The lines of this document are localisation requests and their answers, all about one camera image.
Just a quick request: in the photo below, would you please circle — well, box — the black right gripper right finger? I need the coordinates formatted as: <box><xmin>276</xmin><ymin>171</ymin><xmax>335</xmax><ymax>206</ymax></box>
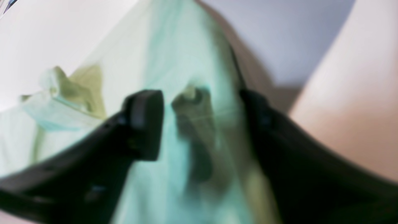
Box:
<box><xmin>240</xmin><ymin>90</ymin><xmax>398</xmax><ymax>224</ymax></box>

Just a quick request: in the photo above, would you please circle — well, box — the light green polo shirt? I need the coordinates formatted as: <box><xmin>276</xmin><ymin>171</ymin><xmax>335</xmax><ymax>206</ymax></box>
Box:
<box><xmin>1</xmin><ymin>0</ymin><xmax>281</xmax><ymax>224</ymax></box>

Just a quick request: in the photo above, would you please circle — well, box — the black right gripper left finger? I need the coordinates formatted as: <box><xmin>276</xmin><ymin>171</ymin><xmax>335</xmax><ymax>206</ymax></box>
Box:
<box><xmin>0</xmin><ymin>90</ymin><xmax>164</xmax><ymax>224</ymax></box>

